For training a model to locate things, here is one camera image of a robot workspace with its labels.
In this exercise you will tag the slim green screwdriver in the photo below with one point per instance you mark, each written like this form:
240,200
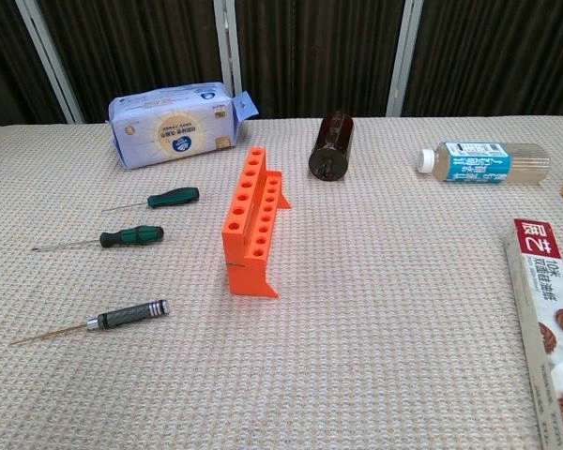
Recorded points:
173,197

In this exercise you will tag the thick green black screwdriver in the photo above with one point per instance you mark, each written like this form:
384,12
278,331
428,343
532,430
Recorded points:
131,235

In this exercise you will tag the orange tube rack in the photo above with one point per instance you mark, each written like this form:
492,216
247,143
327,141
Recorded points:
246,276

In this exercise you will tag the grey metal precision screwdriver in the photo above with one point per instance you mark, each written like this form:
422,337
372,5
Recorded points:
131,313

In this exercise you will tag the brown plastic bottle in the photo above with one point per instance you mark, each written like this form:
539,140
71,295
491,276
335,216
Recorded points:
330,150

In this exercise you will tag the beige woven tablecloth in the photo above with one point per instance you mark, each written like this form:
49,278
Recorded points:
356,328

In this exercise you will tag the blue white tissue pack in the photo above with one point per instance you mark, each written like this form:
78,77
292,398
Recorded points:
169,131

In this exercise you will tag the dark corrugated partition panel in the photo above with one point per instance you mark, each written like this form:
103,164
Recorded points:
497,47
4,61
319,47
136,47

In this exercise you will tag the clear bottle blue label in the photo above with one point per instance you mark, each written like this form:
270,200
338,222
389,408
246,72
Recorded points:
478,161

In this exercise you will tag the long baking paper box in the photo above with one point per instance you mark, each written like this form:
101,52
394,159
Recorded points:
544,304

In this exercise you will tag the grey partition frame post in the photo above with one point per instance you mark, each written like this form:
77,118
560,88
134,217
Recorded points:
226,47
403,56
47,56

